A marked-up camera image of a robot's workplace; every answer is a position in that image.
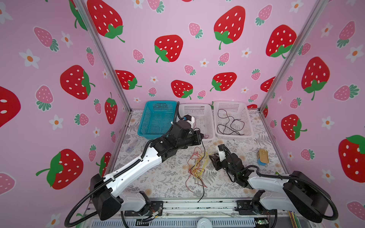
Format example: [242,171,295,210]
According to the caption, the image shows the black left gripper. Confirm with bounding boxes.
[175,130,204,152]

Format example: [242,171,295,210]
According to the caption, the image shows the red yellow wire bundle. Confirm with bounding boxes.
[185,145,213,194]

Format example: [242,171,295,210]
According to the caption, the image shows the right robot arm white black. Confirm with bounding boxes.
[209,151,339,223]

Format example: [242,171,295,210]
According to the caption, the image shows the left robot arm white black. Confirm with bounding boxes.
[64,109,204,228]

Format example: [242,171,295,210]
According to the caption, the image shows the white basket middle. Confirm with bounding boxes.
[179,104,216,141]

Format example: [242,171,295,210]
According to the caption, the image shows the white basket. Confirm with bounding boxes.
[213,101,254,141]
[179,104,216,141]

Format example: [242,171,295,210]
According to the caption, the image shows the teal plastic basket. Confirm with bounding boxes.
[137,101,177,140]

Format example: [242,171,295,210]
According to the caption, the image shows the white basket right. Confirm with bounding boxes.
[213,101,254,141]

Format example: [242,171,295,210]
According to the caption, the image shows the clear plastic bag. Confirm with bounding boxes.
[126,139,141,154]

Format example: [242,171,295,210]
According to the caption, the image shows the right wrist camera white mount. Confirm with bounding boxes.
[218,144,228,162]

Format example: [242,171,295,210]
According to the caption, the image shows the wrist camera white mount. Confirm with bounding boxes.
[218,144,228,162]
[182,115,196,129]

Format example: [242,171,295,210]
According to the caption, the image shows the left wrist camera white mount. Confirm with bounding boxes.
[182,115,196,129]

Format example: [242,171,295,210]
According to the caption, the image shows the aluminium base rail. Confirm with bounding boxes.
[76,198,317,228]

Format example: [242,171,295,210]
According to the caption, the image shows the aluminium corner post left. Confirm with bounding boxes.
[74,0,132,113]

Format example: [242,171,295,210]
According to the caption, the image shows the aluminium corner post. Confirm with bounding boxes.
[74,0,132,113]
[258,0,328,114]

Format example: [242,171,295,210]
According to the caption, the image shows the aluminium corner post right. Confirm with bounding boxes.
[258,0,328,114]

